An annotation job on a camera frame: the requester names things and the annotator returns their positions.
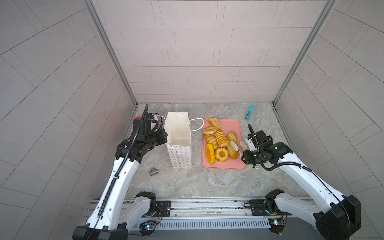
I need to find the orange oval bread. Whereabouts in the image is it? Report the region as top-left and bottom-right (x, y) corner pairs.
(206, 144), (216, 165)

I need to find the small metal fitting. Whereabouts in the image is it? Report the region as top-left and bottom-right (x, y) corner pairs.
(149, 168), (159, 176)

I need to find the ridged spiral bread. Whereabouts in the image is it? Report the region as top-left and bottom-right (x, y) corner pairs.
(215, 129), (230, 147)

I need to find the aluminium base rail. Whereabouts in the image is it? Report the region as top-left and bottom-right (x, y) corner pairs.
(79, 191), (328, 232)

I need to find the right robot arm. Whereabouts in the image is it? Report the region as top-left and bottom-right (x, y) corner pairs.
(241, 127), (361, 240)

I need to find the oval loaf bread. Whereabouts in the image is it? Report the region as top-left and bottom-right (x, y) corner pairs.
(227, 131), (238, 145)

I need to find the bundt ring bread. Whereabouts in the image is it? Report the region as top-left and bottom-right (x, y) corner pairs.
(215, 148), (230, 163)

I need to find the teal bottle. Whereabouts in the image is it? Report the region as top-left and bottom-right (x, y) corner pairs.
(245, 103), (255, 121)

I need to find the pink tray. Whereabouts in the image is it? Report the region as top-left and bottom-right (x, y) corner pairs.
(202, 119), (246, 170)

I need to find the braided ring bread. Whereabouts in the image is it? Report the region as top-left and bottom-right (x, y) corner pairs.
(203, 126), (218, 135)

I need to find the round scored bun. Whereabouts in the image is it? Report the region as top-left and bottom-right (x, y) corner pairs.
(208, 118), (222, 129)

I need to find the small ridged bread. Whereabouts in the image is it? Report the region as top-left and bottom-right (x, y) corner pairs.
(205, 135), (219, 150)

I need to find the white paper bag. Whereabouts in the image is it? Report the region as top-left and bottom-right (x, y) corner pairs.
(165, 112), (204, 168)

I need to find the long baguette bread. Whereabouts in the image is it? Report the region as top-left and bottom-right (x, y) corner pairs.
(227, 144), (239, 160)

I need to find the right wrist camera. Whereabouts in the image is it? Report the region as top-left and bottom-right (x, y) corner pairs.
(246, 137), (258, 152)

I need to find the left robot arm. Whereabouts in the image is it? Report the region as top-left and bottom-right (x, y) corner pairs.
(72, 106), (168, 240)

